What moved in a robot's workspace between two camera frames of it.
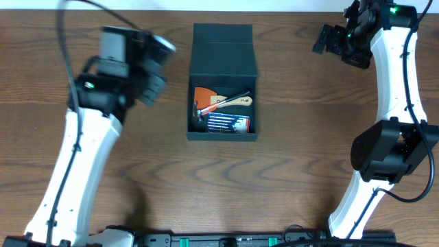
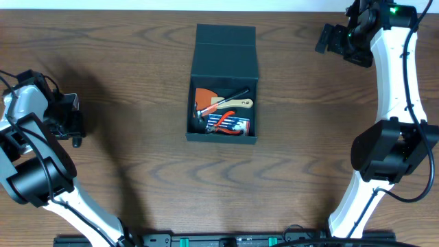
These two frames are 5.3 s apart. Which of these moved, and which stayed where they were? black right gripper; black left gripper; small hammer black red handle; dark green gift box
Moved: black left gripper
Stayed: dark green gift box; black right gripper; small hammer black red handle
